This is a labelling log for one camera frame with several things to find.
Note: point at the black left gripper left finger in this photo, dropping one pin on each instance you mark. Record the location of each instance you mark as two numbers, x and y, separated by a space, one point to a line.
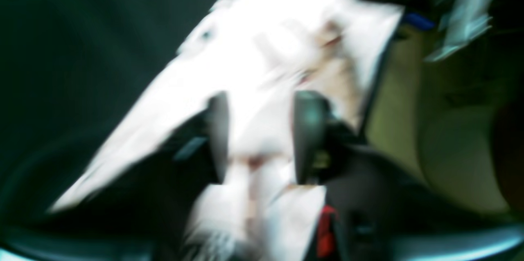
219 138

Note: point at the black table cloth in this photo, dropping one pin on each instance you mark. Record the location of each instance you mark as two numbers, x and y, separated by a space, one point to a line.
70 72

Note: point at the pink T-shirt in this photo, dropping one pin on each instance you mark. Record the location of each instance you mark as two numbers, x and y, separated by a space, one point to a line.
260 52

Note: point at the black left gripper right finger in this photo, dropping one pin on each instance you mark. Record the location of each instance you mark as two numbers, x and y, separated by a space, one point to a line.
312 121

